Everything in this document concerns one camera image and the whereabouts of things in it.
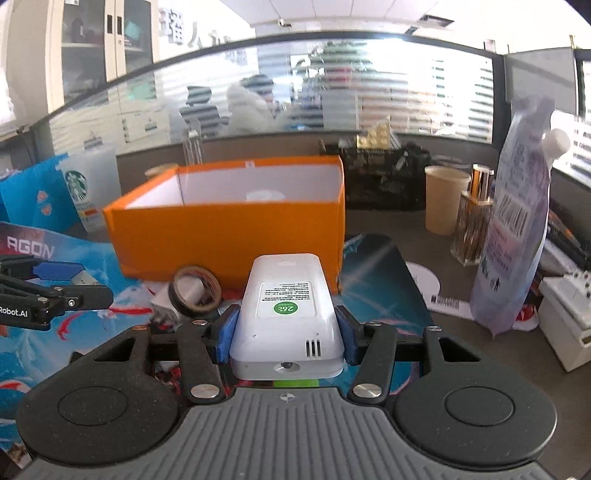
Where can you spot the beige glass door cabinet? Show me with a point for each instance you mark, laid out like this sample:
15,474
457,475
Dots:
78,46

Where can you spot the colourful printed desk mat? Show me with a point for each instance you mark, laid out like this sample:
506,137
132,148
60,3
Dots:
378,286

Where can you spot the gold chocolates box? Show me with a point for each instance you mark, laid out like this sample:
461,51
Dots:
375,136

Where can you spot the beige paper cup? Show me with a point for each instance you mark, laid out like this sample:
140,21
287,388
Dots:
445,203

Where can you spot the white box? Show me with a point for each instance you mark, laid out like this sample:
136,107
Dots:
563,323

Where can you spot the clear acrylic holder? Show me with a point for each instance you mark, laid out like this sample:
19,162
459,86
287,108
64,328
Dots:
192,145

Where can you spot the brown paper cup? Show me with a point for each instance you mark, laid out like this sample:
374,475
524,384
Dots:
159,171

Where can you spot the blue paper bag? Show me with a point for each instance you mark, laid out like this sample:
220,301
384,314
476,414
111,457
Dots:
32,194

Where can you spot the black plastic basket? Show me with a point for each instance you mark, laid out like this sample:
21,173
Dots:
383,180

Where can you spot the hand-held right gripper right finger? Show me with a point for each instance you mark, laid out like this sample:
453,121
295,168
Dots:
344,337

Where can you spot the white round paper label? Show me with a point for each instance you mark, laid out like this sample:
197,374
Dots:
429,281

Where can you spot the translucent plastic cup green logo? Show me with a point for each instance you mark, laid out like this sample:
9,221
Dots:
87,184

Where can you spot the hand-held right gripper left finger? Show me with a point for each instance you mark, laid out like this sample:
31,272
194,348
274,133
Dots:
226,333

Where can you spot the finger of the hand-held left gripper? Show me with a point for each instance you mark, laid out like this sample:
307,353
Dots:
87,297
60,271

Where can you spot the white remote control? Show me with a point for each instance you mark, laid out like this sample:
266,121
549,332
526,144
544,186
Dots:
286,332

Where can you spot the gold cap perfume bottle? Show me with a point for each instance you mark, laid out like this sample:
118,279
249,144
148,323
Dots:
473,221

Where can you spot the black tape roll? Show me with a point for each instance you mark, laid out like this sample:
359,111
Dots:
178,295

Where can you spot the orange cardboard box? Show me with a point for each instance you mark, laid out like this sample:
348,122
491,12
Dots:
221,235

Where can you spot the purple refill pouch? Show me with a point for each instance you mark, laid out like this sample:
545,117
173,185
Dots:
512,221

